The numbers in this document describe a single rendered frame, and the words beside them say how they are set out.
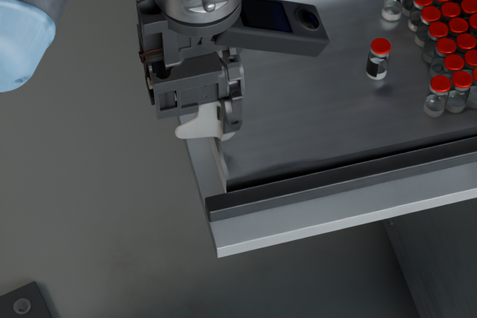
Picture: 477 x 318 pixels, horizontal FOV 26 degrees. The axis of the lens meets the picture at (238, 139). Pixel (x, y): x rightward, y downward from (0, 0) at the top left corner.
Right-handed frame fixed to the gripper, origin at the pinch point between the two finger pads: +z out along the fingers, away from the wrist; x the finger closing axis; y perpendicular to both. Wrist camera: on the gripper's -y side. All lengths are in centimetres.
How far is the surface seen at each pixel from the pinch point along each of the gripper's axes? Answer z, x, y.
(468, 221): 44, -5, -36
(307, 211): 3.6, 9.3, -5.8
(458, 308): 62, 0, -36
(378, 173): 1.6, 8.0, -13.3
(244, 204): 1.6, 8.0, 0.3
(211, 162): 3.6, 1.3, 1.9
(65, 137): 92, -68, 18
